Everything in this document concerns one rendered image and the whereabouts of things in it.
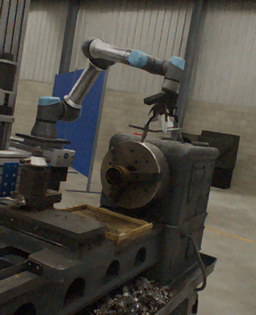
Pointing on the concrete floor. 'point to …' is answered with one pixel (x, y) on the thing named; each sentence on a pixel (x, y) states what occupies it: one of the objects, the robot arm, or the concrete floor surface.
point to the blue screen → (81, 161)
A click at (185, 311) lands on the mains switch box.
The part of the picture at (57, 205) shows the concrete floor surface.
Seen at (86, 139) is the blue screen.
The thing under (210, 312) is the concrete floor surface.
